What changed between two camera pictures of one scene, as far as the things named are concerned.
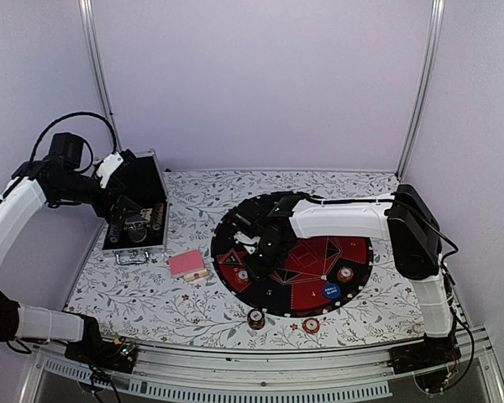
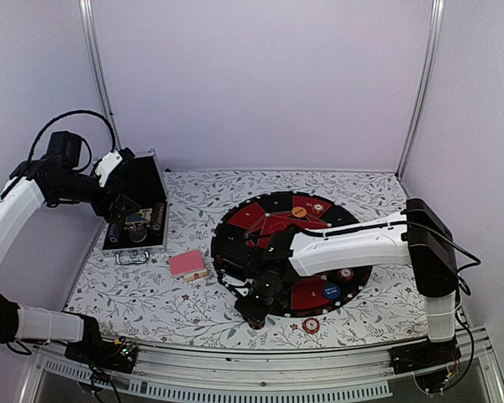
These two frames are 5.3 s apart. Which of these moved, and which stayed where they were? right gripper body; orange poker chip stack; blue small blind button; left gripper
Moved: right gripper body
Stayed: blue small blind button; orange poker chip stack; left gripper
